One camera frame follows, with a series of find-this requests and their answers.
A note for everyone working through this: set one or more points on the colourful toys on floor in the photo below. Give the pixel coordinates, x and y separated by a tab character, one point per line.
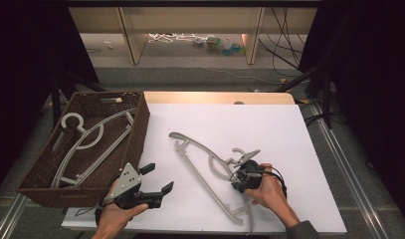
220	45

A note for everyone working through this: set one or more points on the brown woven basket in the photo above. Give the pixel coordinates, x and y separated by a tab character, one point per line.
137	146

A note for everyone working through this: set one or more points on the beige plastic clothes hanger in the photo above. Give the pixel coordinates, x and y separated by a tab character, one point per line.
107	151
176	135
81	130

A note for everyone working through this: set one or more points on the black curtain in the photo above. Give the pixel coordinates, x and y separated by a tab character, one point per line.
372	83
24	66

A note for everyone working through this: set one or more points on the person's right hand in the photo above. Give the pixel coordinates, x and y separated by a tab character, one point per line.
271	194

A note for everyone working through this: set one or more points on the person's left hand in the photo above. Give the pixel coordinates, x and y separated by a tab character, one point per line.
112	217

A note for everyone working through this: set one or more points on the white table mat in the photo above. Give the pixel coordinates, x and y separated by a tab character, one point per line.
273	132

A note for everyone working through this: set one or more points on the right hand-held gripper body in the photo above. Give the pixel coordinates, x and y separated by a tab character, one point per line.
251	172

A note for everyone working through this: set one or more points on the beige desk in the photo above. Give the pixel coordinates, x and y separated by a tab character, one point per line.
190	20

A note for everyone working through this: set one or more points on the black stand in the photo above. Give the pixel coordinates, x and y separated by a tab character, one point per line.
57	96
326	96

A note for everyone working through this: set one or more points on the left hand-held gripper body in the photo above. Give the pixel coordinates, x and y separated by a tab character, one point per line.
128	179

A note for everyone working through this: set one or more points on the aluminium floor rail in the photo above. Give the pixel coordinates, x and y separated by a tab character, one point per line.
7	219
349	172

